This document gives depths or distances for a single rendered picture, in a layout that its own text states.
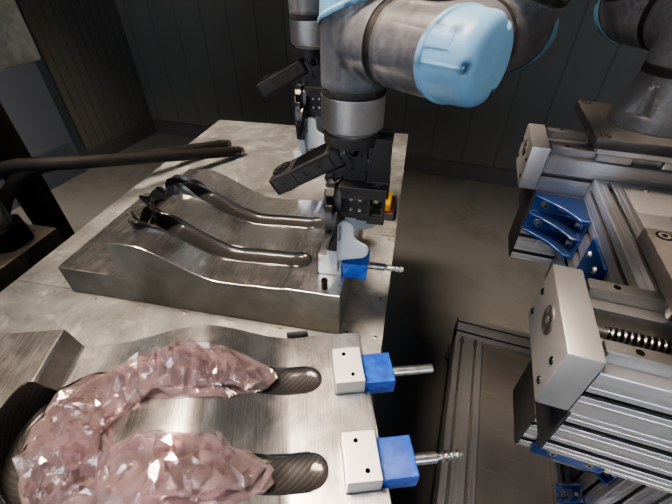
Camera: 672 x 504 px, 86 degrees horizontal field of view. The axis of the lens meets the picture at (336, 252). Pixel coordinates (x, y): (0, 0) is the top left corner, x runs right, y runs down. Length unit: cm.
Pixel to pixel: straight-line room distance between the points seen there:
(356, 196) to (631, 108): 55
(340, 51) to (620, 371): 41
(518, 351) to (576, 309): 99
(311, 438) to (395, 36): 42
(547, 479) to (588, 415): 78
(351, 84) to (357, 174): 12
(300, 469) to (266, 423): 6
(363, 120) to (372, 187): 9
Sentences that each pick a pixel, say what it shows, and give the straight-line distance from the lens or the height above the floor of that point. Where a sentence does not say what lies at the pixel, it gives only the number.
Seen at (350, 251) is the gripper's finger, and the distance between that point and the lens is 52.
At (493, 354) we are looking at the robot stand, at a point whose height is 21.
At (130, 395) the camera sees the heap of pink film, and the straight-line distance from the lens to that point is 50.
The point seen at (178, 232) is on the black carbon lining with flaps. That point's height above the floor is 92.
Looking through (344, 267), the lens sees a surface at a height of 90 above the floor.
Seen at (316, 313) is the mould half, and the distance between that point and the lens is 58.
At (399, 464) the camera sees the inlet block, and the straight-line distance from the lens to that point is 44.
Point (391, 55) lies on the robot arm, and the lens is 36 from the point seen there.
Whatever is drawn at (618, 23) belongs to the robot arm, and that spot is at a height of 118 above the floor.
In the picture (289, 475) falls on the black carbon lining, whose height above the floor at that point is 85.
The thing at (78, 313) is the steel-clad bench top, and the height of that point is 80.
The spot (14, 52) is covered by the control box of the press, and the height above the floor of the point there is 110.
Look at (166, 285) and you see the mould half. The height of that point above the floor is 86.
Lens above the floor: 128
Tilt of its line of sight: 39 degrees down
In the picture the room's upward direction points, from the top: straight up
